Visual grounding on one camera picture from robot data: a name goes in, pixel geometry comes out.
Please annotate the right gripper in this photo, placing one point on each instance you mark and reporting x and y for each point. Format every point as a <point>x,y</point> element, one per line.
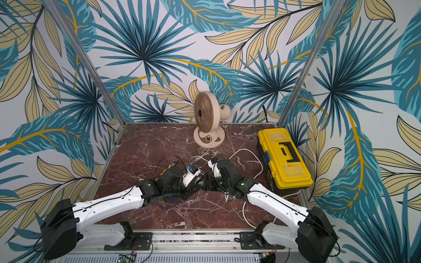
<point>216,182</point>

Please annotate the yellow black pliers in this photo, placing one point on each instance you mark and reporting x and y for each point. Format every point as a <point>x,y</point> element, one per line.
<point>170,166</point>

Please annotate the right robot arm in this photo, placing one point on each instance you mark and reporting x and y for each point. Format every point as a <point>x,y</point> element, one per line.
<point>306,230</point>

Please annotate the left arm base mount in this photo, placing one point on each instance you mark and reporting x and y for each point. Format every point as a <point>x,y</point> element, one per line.
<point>135,241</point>

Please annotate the yellow black toolbox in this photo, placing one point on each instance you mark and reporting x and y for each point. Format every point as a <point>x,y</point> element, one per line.
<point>281,160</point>

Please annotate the beige desk fan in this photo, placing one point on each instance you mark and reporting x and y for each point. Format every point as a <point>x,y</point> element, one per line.
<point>208,115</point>

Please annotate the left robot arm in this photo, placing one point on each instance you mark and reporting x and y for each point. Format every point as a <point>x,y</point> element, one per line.
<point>62,229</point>

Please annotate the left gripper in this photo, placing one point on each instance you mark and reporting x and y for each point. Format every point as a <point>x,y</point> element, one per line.
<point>189,191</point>

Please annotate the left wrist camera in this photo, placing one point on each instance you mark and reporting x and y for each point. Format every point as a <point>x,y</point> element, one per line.
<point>191,174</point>

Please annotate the aluminium front rail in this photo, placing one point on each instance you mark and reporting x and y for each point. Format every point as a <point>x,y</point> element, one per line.
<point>173,246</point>

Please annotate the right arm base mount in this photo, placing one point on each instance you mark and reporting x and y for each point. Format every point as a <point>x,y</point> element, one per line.
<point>255,240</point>

